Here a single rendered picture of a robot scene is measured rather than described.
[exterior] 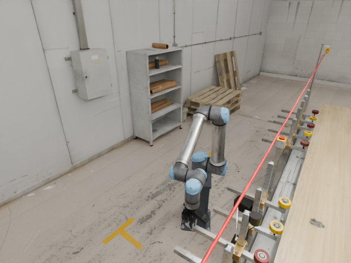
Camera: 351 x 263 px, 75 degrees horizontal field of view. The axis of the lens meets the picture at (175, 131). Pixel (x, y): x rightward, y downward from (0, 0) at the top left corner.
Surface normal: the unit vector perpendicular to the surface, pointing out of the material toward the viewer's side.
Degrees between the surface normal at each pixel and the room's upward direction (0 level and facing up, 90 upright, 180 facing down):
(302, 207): 0
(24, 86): 90
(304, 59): 90
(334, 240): 0
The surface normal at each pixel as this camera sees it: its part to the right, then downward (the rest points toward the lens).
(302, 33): -0.62, 0.36
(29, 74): 0.78, 0.28
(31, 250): 0.00, -0.89
